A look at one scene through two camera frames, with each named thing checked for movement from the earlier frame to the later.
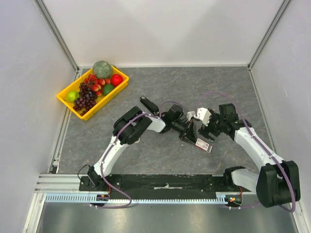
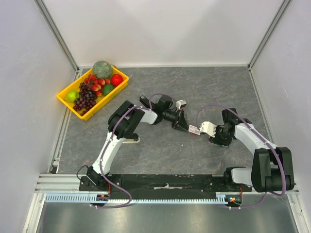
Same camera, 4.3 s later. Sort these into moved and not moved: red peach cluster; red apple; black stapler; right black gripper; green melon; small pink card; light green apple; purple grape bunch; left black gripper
Moved: right black gripper; small pink card; left black gripper
Not moved: purple grape bunch; red peach cluster; red apple; green melon; light green apple; black stapler
